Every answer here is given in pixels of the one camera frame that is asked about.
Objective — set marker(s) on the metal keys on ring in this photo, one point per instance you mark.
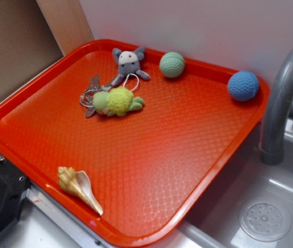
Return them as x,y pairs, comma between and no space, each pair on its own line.
86,99

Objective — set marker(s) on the brown cardboard panel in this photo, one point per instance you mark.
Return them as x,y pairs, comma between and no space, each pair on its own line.
27,45

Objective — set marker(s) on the grey toy sink faucet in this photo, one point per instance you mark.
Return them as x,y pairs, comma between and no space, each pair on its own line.
279,106

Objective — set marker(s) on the grey plush toy keychain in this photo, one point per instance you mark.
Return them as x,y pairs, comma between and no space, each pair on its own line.
128,63

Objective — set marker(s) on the green plush toy keychain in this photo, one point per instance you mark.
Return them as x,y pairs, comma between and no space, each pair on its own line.
118,101

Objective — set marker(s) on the green dimpled ball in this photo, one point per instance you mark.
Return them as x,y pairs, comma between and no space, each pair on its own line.
172,65

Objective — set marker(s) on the light wooden board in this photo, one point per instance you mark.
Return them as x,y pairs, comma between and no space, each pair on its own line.
67,23

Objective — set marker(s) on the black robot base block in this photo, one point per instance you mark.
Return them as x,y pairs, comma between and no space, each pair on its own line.
13,185

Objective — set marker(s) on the orange plastic tray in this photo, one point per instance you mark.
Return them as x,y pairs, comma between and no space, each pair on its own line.
148,168

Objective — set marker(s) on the blue dimpled ball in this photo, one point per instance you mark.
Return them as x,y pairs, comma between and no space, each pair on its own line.
243,86

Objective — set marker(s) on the grey plastic toy sink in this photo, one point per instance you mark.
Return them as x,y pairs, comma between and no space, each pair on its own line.
249,204

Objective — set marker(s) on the tan conch seashell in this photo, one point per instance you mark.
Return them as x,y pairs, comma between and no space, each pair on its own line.
78,184

